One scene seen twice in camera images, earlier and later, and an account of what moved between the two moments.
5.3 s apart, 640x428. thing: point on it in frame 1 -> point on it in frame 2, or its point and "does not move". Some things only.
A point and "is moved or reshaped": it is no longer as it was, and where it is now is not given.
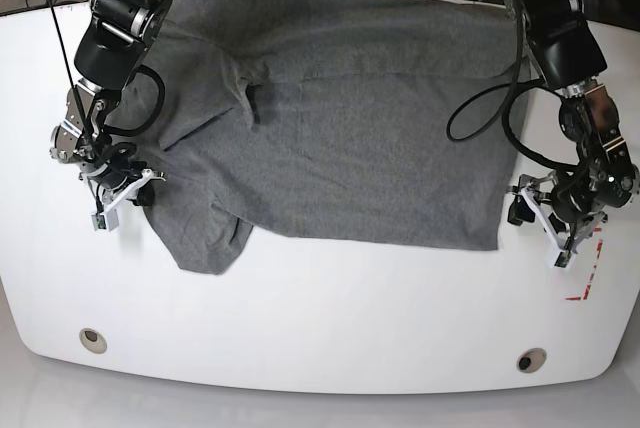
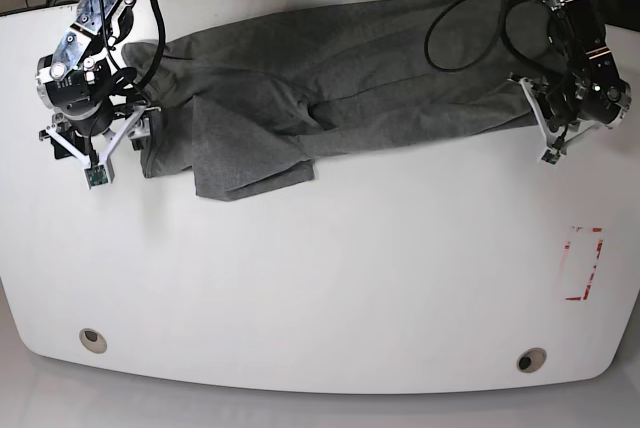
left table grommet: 93,340 does not move
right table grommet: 531,360 does not move
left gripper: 119,204 -> 96,150
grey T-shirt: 338,115 is moved or reshaped
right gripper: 532,188 -> 556,122
